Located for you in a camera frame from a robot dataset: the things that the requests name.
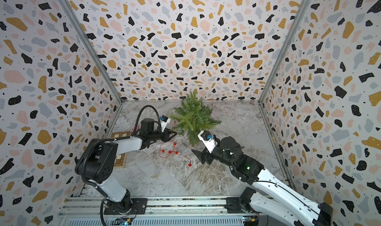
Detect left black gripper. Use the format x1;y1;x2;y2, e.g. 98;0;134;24
148;127;177;143

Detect red string lights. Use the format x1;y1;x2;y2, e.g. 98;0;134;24
158;140;192;167

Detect small green christmas tree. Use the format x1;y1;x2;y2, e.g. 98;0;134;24
170;90;221;146

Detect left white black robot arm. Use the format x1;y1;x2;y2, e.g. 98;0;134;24
75;116;177;214

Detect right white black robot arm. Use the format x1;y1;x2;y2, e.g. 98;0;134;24
193;131;333;226

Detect clear battery box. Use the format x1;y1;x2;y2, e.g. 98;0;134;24
177;142;189;150

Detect checkered chess board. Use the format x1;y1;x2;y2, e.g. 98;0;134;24
111;131;131;169

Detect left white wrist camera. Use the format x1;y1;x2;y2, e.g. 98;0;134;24
159;115;171;132

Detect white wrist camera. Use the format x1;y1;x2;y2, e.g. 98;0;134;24
159;115;171;132
197;130;218;154

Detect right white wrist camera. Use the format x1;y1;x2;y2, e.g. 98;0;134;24
197;130;218;154

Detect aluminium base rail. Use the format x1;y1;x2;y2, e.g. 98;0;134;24
57;196;302;226

